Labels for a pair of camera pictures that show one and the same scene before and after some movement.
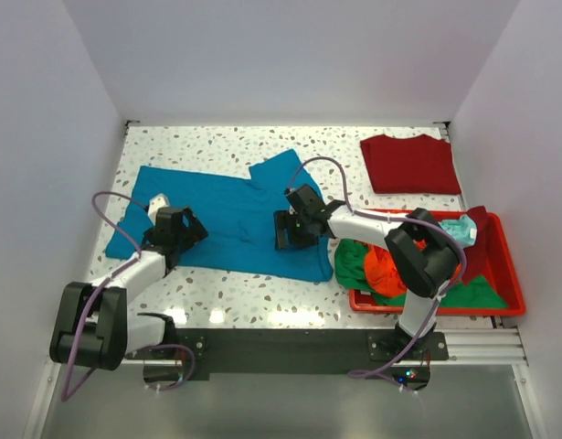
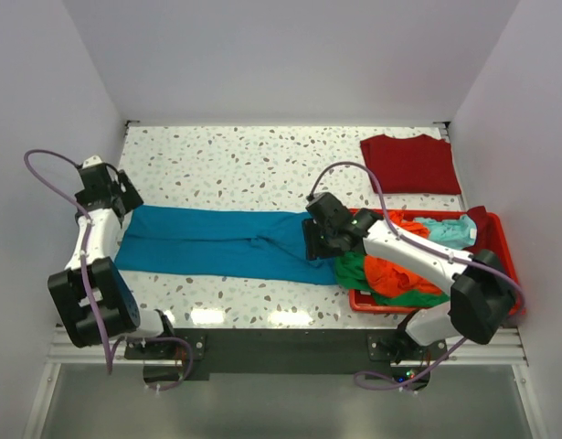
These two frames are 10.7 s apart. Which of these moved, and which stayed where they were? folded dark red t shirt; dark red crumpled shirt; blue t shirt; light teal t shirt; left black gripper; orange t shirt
Moved: left black gripper; blue t shirt
Stayed: dark red crumpled shirt; orange t shirt; folded dark red t shirt; light teal t shirt
